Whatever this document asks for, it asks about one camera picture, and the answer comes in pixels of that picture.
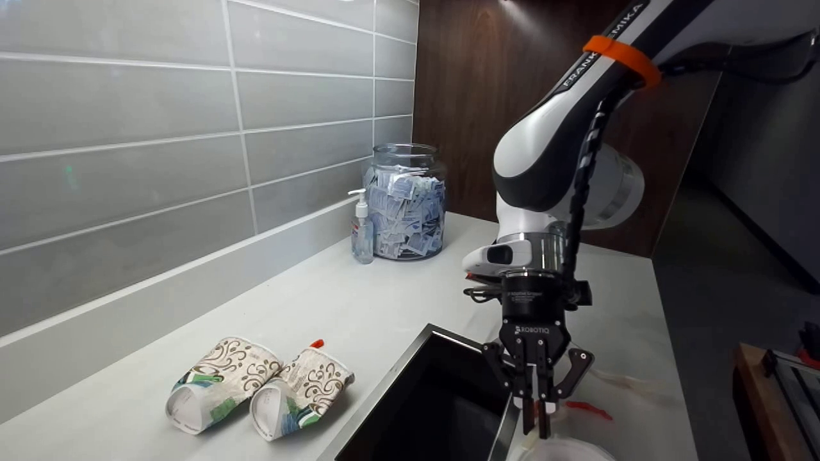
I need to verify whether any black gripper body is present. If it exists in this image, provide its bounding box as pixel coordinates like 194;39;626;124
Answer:
463;278;595;372

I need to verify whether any white round plate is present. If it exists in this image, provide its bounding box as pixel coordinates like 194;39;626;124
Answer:
518;439;616;461

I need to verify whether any black sink basin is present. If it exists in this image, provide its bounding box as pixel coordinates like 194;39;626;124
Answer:
320;321;522;461

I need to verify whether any glass jar of blue packets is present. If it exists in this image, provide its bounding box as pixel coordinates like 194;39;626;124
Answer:
361;141;452;262

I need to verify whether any wooden board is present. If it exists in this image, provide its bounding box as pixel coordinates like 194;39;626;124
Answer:
730;340;820;461

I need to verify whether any small clear pump bottle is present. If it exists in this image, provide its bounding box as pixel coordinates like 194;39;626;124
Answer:
345;188;380;266

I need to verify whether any crushed patterned paper cup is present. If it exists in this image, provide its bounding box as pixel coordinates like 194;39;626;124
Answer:
163;335;288;439
248;347;356;444

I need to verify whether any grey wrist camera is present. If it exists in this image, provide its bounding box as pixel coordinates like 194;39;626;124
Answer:
461;239;538;283

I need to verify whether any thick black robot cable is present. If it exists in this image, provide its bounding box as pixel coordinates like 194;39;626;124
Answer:
561;92;617;285

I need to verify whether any dark metal rail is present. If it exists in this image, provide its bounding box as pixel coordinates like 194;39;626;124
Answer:
760;321;820;439

